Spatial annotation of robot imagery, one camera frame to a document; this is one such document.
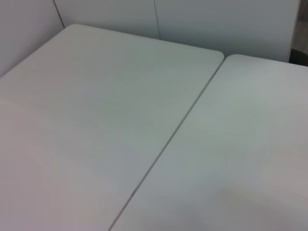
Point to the black round object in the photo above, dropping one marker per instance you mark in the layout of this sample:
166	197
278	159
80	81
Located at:
299	56

